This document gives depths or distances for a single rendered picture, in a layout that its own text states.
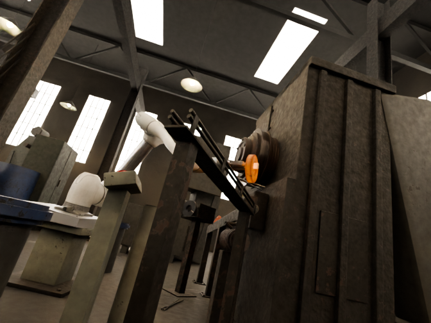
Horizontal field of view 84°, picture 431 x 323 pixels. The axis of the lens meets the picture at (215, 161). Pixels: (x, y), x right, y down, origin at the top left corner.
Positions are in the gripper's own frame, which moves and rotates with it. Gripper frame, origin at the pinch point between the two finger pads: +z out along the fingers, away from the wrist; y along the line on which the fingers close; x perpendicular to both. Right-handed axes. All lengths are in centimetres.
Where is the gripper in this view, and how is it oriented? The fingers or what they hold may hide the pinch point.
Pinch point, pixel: (252, 165)
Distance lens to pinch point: 132.0
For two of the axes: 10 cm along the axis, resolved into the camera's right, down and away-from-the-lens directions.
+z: 9.1, 0.2, -4.1
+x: 1.7, -9.3, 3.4
